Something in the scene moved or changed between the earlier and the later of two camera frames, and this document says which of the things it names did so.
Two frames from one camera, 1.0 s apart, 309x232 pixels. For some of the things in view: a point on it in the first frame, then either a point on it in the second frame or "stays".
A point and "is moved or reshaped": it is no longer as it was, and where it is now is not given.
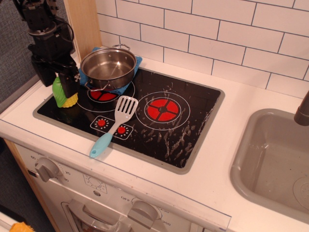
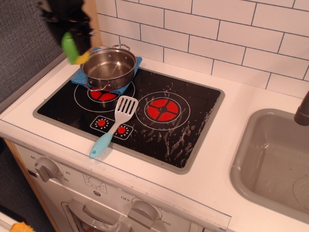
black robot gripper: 49,47 to 69,16
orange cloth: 21,226 stays
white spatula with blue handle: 125,106 stays
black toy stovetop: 168,126 stays
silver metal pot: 114,67 stays
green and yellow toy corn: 62,101 is moved or reshaped
